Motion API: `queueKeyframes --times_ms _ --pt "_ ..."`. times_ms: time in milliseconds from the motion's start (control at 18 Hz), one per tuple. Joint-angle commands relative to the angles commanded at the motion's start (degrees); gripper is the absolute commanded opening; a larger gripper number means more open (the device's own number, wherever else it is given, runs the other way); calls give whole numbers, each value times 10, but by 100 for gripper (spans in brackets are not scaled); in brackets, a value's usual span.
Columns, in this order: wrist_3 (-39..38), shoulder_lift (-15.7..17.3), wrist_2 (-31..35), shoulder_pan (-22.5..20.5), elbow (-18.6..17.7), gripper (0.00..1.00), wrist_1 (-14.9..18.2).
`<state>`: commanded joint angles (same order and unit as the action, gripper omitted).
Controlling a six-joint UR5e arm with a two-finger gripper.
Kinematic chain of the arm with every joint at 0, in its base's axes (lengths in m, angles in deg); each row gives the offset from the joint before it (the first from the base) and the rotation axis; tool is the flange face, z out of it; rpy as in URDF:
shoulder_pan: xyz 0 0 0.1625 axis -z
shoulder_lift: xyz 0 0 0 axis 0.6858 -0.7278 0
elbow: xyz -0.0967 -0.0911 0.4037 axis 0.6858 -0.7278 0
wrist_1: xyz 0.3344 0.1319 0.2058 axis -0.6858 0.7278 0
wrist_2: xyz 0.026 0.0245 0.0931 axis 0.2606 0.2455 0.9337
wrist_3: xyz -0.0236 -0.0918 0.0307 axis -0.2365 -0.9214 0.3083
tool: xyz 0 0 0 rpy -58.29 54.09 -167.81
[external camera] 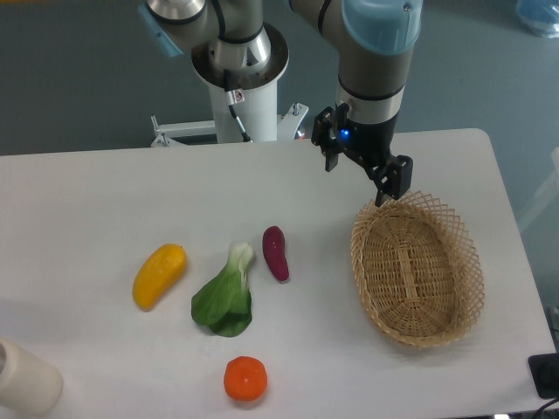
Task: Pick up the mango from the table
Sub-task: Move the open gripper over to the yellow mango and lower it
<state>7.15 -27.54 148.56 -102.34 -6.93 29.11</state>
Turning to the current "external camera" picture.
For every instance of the purple sweet potato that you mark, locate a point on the purple sweet potato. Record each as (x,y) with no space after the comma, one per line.
(273,245)

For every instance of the woven bamboo basket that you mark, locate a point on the woven bamboo basket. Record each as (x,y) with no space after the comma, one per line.
(417,271)

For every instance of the orange tangerine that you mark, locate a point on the orange tangerine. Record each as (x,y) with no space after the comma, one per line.
(245,379)

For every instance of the yellow mango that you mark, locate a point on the yellow mango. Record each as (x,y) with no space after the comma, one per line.
(160,271)

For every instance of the black box at table edge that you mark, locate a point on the black box at table edge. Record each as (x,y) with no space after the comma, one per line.
(544,371)

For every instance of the silver blue-capped robot arm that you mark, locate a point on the silver blue-capped robot arm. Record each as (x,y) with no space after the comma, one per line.
(374,41)

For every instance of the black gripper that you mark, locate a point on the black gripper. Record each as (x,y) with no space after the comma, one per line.
(368,145)

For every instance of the green bok choy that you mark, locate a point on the green bok choy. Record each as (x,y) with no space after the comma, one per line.
(224,304)

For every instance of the blue object top right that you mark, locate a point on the blue object top right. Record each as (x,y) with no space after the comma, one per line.
(540,16)

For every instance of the cream cylindrical bottle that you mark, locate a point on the cream cylindrical bottle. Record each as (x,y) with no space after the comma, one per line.
(29,384)

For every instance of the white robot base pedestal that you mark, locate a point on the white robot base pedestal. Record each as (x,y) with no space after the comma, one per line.
(242,80)

